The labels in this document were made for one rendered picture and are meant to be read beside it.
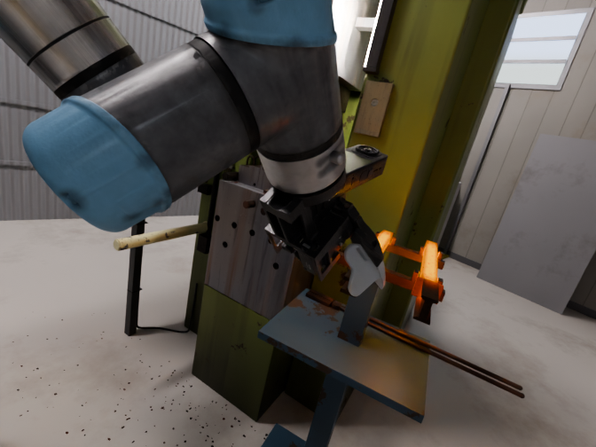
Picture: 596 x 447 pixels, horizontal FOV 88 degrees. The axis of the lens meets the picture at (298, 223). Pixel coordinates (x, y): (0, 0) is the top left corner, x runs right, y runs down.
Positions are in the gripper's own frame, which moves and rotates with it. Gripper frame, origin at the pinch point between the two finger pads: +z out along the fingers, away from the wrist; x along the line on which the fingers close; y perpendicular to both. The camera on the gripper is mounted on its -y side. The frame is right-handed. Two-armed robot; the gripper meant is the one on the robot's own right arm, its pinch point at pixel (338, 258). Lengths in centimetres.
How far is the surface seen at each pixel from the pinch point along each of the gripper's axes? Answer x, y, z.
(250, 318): -42, 10, 71
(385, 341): 6, -6, 49
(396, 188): -15, -51, 42
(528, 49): -38, -405, 167
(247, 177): -64, -27, 38
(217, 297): -59, 11, 70
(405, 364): 12.7, -3.4, 45.8
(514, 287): 59, -203, 310
